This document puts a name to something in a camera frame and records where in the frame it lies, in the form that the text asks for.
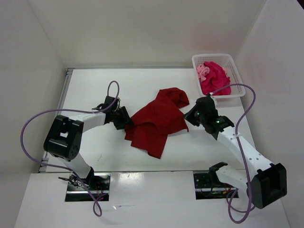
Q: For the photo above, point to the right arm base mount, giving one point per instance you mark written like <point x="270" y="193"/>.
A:
<point x="205" y="190"/>

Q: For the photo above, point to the white plastic basket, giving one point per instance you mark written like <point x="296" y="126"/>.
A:
<point x="225" y="61"/>

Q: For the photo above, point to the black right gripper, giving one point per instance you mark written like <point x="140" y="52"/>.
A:
<point x="189" y="117"/>

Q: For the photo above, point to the dark red t shirt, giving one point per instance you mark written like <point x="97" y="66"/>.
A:
<point x="157" y="120"/>

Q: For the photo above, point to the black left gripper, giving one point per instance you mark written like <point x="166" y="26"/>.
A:
<point x="119" y="122"/>

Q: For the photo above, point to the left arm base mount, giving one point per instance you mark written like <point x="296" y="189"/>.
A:
<point x="76" y="192"/>

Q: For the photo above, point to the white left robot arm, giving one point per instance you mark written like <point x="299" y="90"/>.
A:
<point x="64" y="137"/>

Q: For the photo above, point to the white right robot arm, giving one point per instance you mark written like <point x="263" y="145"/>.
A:
<point x="263" y="181"/>

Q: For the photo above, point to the light pink t shirt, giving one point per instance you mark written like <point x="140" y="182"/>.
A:
<point x="202" y="72"/>

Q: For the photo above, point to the magenta t shirt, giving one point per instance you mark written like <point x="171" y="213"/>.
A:
<point x="216" y="79"/>

